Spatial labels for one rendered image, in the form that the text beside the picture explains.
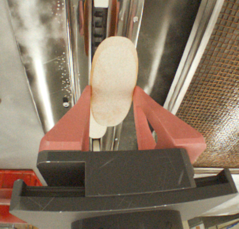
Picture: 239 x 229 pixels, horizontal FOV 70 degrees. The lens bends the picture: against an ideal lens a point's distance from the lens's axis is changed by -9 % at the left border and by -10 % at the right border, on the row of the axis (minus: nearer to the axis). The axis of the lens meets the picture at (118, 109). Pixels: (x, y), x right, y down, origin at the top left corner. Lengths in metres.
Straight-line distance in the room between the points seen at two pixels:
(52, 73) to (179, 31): 0.18
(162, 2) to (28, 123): 0.31
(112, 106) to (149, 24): 0.13
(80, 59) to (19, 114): 0.18
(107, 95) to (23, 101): 0.21
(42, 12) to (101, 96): 0.10
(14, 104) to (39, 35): 0.17
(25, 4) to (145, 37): 0.15
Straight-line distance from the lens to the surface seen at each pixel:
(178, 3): 0.26
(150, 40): 0.27
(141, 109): 0.15
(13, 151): 0.49
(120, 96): 0.15
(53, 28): 0.21
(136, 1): 0.20
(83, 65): 0.24
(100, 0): 0.18
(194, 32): 0.21
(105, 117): 0.17
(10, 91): 0.33
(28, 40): 0.22
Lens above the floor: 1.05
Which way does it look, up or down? 41 degrees down
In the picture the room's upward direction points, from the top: 171 degrees clockwise
